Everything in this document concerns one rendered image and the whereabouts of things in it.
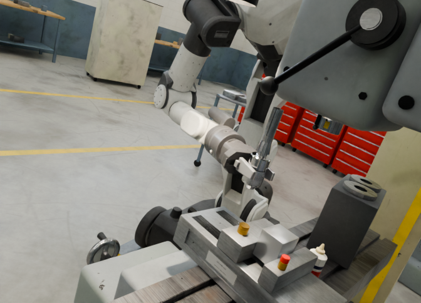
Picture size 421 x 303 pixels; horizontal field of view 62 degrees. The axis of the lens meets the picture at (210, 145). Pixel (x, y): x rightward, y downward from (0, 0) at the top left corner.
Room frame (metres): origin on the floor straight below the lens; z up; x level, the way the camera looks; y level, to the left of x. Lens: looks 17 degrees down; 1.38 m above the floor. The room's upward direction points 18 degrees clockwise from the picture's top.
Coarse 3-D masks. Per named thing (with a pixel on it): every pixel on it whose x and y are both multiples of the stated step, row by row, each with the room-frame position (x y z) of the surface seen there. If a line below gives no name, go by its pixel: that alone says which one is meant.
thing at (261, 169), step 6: (252, 162) 0.73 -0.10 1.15; (258, 168) 0.72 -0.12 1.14; (264, 168) 0.73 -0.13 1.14; (258, 174) 0.72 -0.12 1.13; (264, 174) 0.73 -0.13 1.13; (246, 180) 0.73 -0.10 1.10; (252, 180) 0.72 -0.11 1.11; (258, 180) 0.72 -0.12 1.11; (252, 186) 0.72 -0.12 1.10; (258, 186) 0.73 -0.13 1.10
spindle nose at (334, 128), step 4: (324, 120) 0.61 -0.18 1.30; (328, 120) 0.61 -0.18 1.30; (320, 124) 0.61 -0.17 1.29; (324, 124) 0.61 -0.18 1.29; (332, 124) 0.60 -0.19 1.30; (336, 124) 0.60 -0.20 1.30; (340, 124) 0.61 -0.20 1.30; (320, 128) 0.61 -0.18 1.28; (324, 128) 0.61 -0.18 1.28; (328, 128) 0.60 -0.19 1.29; (332, 128) 0.60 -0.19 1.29; (336, 128) 0.61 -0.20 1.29; (340, 128) 0.61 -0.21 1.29; (328, 132) 0.60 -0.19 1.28; (332, 132) 0.60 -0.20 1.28; (336, 132) 0.61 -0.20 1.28; (340, 132) 0.62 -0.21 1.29
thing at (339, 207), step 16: (352, 176) 0.99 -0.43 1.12; (336, 192) 0.86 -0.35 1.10; (352, 192) 0.86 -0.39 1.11; (368, 192) 0.88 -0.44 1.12; (384, 192) 0.98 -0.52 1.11; (336, 208) 0.85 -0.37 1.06; (352, 208) 0.84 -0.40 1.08; (368, 208) 0.82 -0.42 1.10; (320, 224) 0.86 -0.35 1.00; (336, 224) 0.85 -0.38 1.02; (352, 224) 0.83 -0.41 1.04; (368, 224) 0.81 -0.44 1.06; (320, 240) 0.86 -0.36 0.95; (336, 240) 0.84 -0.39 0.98; (352, 240) 0.82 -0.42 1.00; (336, 256) 0.83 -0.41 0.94; (352, 256) 0.81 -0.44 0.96
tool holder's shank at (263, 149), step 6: (276, 108) 0.74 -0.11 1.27; (276, 114) 0.73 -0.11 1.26; (282, 114) 0.74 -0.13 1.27; (270, 120) 0.74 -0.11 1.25; (276, 120) 0.73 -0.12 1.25; (270, 126) 0.74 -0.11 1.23; (276, 126) 0.73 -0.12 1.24; (264, 132) 0.74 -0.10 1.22; (270, 132) 0.73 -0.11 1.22; (264, 138) 0.73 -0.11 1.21; (270, 138) 0.73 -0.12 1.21; (264, 144) 0.73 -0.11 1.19; (270, 144) 0.74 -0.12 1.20; (258, 150) 0.73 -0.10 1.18; (264, 150) 0.73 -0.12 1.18; (264, 156) 0.73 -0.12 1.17
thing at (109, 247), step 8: (104, 240) 0.95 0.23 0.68; (112, 240) 0.97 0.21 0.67; (96, 248) 0.93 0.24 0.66; (104, 248) 0.95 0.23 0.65; (112, 248) 0.98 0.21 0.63; (88, 256) 0.92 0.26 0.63; (96, 256) 0.94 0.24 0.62; (104, 256) 0.94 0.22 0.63; (112, 256) 0.99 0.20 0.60; (88, 264) 0.92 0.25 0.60
